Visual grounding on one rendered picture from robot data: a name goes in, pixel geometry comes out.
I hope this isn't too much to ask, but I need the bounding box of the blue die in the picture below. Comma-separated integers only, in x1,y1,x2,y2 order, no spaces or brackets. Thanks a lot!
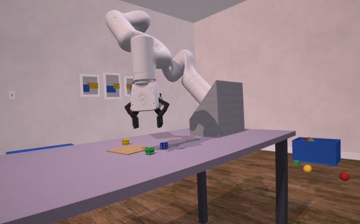
160,142,168,149

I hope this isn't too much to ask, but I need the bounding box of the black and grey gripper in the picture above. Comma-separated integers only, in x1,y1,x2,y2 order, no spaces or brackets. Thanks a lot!
124,81,169,129

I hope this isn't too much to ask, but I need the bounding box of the tan mat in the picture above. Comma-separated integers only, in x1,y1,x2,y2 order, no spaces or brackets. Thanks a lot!
106,145,148,155

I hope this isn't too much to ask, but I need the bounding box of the yellow die with black pips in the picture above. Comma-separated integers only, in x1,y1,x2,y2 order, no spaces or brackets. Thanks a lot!
122,139,129,145

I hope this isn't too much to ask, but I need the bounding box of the green die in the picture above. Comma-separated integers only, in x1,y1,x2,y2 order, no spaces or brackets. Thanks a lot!
145,147,154,155

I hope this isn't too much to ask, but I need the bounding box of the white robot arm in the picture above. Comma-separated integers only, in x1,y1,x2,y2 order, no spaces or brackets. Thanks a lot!
105,10,211,104

